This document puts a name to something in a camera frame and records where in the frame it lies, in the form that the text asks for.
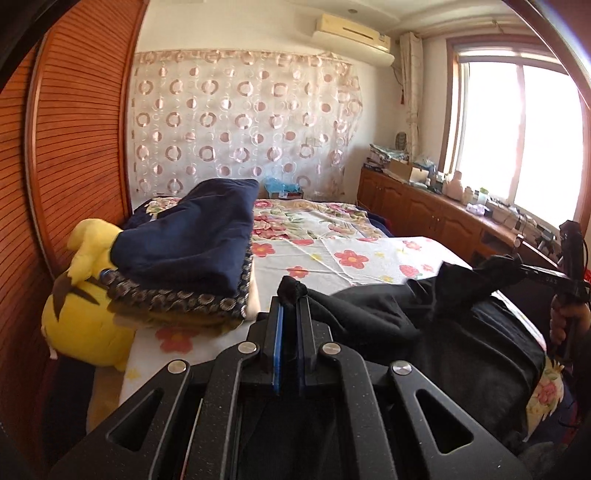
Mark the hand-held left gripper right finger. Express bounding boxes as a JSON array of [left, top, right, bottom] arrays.
[[295, 298, 532, 480]]

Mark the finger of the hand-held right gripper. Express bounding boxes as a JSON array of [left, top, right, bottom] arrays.
[[479, 253, 536, 284]]

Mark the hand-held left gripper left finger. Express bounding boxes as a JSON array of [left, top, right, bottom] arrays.
[[46, 296, 284, 480]]

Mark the black printed t-shirt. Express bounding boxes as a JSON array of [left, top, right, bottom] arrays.
[[240, 256, 548, 480]]

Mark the person's right hand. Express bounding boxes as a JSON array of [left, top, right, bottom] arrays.
[[549, 293, 591, 350]]

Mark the white flowered bed sheet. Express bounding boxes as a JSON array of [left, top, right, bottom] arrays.
[[88, 235, 573, 425]]

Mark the navy medallion patterned quilt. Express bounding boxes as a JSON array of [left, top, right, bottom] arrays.
[[104, 244, 254, 330]]

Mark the white plastic jug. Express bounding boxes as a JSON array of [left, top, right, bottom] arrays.
[[445, 170, 464, 201]]

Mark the wooden side cabinet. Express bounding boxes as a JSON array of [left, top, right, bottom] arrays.
[[358, 166, 561, 268]]

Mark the rose floral blanket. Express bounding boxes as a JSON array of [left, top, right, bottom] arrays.
[[134, 196, 393, 243]]

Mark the navy blue folded cloth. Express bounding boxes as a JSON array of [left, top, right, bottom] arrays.
[[111, 179, 260, 301]]

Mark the wood framed window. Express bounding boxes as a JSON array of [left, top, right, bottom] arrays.
[[438, 39, 591, 232]]

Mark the cardboard box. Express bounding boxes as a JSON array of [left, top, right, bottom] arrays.
[[385, 159, 428, 184]]

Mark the blue plastic bag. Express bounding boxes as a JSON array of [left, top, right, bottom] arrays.
[[264, 176, 303, 199]]

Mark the stack of folded cloths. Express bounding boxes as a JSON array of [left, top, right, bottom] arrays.
[[368, 143, 409, 164]]

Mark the yellow plush toy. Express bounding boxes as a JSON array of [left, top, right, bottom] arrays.
[[41, 219, 137, 370]]

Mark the beige window curtain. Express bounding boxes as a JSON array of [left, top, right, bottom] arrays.
[[398, 31, 426, 162]]

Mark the sheer circle patterned curtain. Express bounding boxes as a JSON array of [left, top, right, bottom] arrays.
[[129, 50, 365, 204]]

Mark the wooden slatted wardrobe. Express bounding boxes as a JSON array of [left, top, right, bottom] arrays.
[[0, 0, 151, 416]]

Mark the white wall air conditioner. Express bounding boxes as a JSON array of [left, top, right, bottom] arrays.
[[311, 14, 396, 65]]

